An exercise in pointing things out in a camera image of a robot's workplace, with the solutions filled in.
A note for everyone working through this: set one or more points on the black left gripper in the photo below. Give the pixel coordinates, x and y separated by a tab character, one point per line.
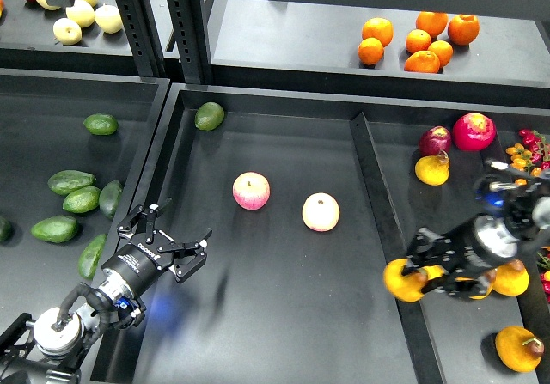
148	253

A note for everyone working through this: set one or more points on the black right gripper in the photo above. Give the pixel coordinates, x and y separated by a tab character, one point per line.
480	244

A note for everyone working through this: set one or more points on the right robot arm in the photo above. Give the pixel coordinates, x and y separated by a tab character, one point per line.
513	225

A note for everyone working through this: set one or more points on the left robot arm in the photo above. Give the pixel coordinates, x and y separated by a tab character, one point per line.
52	347

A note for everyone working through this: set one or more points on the dark avocado beside cluster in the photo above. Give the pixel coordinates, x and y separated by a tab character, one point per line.
109	198

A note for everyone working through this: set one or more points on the green avocado lower cluster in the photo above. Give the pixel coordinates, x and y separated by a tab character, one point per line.
56	229

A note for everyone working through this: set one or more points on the green avocado at tray corner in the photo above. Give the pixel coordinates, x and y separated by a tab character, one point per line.
209	116

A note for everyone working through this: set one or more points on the dark avocado at left edge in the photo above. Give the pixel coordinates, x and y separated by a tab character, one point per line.
6	229

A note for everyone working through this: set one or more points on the pale yellow pear right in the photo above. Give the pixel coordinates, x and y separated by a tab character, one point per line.
108	18

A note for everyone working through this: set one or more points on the pale yellow pear front left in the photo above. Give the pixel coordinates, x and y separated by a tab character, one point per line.
67	32

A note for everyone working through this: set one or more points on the pale yellow pear middle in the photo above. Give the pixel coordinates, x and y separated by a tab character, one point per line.
82	13

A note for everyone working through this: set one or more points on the black tray divider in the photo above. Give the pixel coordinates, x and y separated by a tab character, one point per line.
425	360

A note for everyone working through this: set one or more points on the pink apple left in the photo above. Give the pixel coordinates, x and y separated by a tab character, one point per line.
251	190

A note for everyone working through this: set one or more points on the dark red apple right tray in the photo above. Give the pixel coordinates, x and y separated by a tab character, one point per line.
435	140

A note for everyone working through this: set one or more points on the black left tray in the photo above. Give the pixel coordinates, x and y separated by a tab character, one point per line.
42	133

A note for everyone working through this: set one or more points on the black tray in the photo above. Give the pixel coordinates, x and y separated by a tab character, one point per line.
276	302
42	133

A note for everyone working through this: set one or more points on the orange cherry tomato bunch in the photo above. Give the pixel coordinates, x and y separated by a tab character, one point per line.
522	160

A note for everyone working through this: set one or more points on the pale pink apple right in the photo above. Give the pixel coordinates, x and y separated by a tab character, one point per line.
320	212

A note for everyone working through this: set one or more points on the black centre tray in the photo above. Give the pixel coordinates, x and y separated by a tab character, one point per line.
276	302

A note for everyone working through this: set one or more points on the red cherry tomato bunch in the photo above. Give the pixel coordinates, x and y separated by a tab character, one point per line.
534	139

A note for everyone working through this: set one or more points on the orange bottom front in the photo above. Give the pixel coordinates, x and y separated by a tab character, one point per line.
423	62

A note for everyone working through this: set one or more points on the orange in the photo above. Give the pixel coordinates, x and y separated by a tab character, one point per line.
434	23
370	51
423	62
463	29
378	28

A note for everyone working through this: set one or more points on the black shelf upright posts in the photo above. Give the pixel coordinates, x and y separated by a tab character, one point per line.
169	38

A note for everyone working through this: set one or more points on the orange right small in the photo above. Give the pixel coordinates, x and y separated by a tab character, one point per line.
443	50

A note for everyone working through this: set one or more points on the orange small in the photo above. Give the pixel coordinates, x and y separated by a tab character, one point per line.
417	40
443	50

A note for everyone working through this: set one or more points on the orange lower left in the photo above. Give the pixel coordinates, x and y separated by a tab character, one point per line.
370	51

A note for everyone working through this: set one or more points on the orange centre small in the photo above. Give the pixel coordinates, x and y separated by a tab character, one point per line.
417	40

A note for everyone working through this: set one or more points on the orange top right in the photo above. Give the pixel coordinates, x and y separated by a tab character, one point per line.
463	29

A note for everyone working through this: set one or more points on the orange top centre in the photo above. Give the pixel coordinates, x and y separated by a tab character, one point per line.
434	23

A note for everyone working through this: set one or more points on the orange top left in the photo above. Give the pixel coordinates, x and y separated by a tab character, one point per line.
378	28

